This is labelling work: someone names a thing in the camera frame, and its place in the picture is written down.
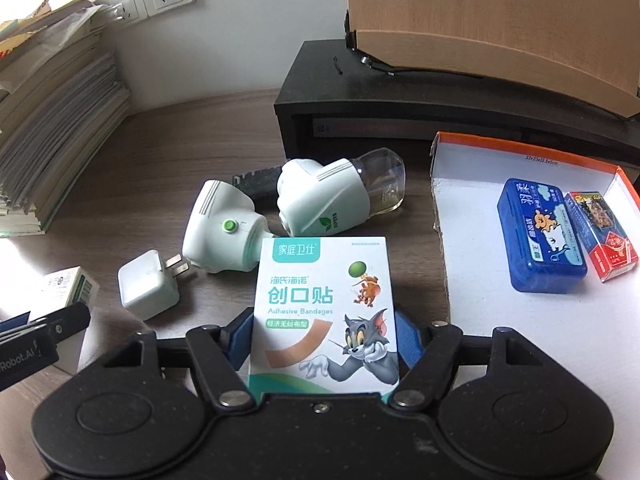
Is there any white repellent heater with bottle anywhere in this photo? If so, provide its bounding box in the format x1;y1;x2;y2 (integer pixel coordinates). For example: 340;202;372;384
277;148;407;237

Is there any blue dental floss box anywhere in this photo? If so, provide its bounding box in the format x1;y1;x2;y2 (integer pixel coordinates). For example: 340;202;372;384
497;178;587;294

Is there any teal adhesive bandage box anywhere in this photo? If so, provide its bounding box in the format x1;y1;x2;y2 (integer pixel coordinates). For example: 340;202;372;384
248;236;400;399

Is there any white wall socket left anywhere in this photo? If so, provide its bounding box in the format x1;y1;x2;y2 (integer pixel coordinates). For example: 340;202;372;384
96;0;149;27

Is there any book under riser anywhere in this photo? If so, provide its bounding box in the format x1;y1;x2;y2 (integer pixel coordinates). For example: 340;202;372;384
311;116;436;137

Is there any wooden book stand board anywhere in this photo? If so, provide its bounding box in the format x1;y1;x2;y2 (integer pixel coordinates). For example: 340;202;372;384
347;0;639;118

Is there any white USB charger cube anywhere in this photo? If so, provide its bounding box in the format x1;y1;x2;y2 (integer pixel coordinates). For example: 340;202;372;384
117;249;190;322

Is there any black monitor riser stand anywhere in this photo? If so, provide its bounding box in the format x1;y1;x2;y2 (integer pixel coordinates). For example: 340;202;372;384
274;40;639;168

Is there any red blue playing card box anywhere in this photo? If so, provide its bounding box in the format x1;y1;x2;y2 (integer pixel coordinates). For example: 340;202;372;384
564;192;639;283

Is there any white cardboard adapter box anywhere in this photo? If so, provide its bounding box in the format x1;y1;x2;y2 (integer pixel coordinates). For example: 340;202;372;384
29;266;100;375

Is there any white repellent plug green button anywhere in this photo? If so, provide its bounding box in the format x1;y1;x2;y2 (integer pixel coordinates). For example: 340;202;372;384
181;180;273;273

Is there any black power adapter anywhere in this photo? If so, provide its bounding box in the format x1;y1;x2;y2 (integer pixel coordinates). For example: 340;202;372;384
231;166;282;202

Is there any orange white cardboard tray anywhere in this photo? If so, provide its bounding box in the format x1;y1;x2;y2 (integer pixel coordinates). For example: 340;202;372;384
428;130;640;411

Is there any stack of books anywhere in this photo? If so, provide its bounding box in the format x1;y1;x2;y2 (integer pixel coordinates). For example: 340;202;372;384
1;0;130;237

